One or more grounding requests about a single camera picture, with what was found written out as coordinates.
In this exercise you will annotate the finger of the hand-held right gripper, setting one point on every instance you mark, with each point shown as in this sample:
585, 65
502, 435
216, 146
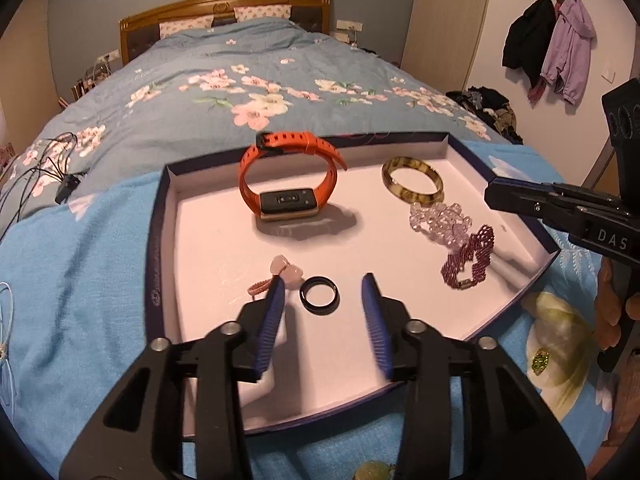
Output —
520, 197

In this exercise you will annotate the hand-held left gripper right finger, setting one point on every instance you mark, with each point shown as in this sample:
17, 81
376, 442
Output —
377, 330

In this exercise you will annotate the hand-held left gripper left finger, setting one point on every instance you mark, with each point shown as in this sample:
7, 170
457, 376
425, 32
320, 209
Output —
267, 330

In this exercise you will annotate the dark blue shallow box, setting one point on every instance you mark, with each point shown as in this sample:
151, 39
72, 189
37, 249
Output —
225, 240

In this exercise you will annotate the amber bangle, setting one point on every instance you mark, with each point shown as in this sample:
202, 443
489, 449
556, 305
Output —
415, 196

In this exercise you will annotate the orange smart watch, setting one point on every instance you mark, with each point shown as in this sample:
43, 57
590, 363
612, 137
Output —
290, 202

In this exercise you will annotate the green sparkly brooch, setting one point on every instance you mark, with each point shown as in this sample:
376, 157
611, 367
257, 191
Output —
541, 361

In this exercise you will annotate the person's right forearm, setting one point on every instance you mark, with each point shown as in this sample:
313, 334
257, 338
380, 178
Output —
629, 410

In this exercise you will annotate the person's right hand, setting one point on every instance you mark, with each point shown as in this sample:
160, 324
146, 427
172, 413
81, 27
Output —
606, 310

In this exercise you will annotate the pile of dark clothes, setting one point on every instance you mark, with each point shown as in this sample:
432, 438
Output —
490, 110

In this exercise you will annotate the dark red scarf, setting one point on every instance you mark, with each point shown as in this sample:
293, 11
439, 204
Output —
537, 90

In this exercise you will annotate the purple jacket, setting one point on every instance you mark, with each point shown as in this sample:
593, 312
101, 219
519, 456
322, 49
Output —
570, 45

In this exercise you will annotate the black jacket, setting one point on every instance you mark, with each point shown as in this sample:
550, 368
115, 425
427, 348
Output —
525, 40

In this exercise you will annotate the light blue blanket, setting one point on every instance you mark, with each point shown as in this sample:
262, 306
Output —
75, 285

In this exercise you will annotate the grey-blue floral duvet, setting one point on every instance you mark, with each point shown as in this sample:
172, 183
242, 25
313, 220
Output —
200, 70

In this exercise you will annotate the row of cosmetic bottles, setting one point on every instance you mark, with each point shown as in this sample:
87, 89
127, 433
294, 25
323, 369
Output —
87, 77

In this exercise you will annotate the wooden bed headboard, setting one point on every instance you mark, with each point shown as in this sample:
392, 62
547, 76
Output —
150, 25

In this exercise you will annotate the white light switch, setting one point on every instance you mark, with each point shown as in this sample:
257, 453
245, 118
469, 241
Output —
608, 70

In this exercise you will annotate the white wall socket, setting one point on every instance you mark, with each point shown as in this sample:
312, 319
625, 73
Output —
109, 56
349, 25

